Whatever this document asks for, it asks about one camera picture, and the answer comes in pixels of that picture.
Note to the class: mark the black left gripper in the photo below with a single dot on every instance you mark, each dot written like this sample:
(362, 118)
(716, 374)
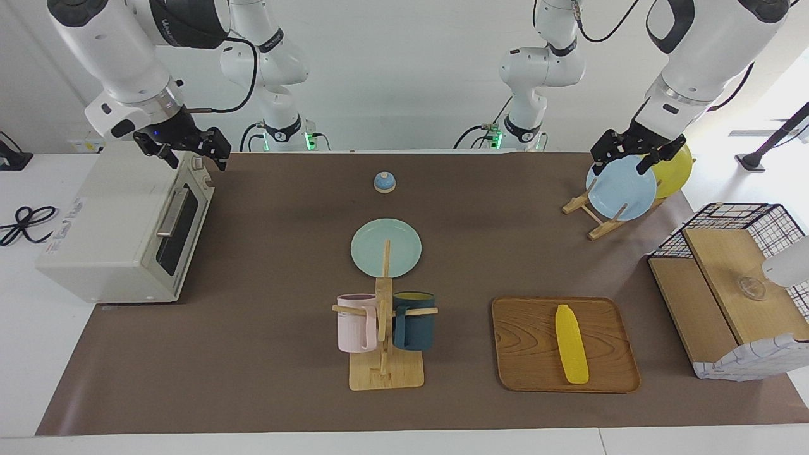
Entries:
(651, 139)

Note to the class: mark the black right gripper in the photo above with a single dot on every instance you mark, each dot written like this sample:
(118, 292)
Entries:
(177, 133)

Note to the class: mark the yellow corn cob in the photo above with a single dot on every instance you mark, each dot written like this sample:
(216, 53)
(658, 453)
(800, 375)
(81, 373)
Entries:
(572, 347)

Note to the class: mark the mint green plate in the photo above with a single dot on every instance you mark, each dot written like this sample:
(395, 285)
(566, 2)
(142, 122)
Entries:
(370, 249)

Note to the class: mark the cream toaster oven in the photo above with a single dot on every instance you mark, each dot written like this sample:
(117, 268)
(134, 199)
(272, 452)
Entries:
(107, 215)

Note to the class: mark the light blue plate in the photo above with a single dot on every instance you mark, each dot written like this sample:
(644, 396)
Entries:
(622, 189)

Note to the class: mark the yellow plate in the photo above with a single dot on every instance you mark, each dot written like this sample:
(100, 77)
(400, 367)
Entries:
(676, 174)

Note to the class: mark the wooden plate rack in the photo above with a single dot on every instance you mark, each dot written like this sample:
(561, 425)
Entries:
(600, 230)

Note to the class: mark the black desk clamp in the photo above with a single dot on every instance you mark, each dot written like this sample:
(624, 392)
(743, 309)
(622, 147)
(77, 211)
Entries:
(12, 159)

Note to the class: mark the small clear glass dish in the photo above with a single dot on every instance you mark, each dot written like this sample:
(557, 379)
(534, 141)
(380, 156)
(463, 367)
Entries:
(752, 289)

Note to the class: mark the white rounded device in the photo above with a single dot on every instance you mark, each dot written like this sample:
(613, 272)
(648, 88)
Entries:
(790, 265)

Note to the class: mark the brown table mat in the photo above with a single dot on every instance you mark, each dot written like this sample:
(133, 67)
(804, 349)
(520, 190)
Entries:
(253, 354)

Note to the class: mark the wooden serving tray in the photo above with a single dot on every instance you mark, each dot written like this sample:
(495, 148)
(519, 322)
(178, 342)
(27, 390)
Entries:
(531, 347)

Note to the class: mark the pink mug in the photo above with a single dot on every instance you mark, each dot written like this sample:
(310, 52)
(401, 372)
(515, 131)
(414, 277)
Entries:
(355, 325)

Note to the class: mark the white checked cloth liner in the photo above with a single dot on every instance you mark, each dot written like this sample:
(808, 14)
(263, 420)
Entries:
(752, 363)

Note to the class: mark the dark blue mug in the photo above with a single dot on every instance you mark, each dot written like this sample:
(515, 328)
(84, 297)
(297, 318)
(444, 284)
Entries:
(414, 328)

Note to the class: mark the wooden mug rack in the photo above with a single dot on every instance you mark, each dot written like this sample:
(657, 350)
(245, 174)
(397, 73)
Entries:
(385, 376)

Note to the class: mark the white wall socket box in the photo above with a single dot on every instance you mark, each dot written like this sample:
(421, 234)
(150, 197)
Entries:
(85, 144)

